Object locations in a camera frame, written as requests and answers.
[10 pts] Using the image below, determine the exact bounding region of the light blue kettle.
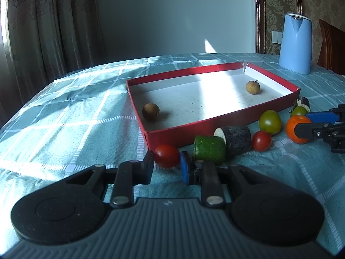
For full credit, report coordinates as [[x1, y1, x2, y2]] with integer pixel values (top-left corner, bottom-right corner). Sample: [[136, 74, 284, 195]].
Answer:
[[279, 13, 312, 75]]

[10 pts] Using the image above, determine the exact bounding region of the orange tangerine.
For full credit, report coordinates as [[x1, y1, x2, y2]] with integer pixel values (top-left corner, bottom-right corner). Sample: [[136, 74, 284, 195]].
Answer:
[[285, 115, 312, 144]]

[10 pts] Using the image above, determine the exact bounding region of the red cardboard box tray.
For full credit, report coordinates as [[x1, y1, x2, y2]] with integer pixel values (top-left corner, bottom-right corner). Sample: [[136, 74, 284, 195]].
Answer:
[[126, 62, 301, 150]]

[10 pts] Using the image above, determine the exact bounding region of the brown patterned curtain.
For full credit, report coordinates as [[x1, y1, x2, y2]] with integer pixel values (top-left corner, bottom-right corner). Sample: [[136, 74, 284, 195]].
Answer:
[[7, 0, 105, 104]]

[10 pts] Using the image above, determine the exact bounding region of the green cucumber piece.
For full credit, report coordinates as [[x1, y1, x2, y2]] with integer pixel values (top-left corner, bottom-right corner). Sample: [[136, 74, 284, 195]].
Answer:
[[192, 136, 226, 165]]

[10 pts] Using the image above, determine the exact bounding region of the white wall socket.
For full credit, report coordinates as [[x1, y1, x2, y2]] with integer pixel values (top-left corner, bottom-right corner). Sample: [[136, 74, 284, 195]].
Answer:
[[271, 30, 282, 44]]

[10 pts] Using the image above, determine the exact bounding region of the small green tomato with stem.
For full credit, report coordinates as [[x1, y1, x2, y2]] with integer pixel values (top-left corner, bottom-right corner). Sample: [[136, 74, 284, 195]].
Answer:
[[290, 106, 308, 117]]

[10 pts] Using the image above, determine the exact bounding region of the large green tomato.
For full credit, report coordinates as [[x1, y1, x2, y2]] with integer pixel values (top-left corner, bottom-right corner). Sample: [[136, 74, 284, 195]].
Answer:
[[259, 110, 282, 135]]

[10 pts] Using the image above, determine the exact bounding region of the dark wooden chair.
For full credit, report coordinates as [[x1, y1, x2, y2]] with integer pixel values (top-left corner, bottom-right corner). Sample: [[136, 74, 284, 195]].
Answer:
[[318, 19, 344, 76]]

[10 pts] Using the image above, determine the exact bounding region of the red cherry tomato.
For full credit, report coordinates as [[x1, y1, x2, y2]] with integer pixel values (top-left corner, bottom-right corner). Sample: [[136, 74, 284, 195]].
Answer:
[[154, 144, 180, 168], [251, 130, 272, 152]]

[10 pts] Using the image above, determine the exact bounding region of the brown longan fruit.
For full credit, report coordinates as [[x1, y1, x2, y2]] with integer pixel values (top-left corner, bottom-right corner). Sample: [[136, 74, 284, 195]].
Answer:
[[246, 80, 260, 95], [141, 103, 160, 121]]

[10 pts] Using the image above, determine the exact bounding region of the small dark eggplant piece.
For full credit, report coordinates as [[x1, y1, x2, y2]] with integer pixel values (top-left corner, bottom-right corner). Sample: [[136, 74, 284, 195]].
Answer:
[[296, 96, 310, 112]]

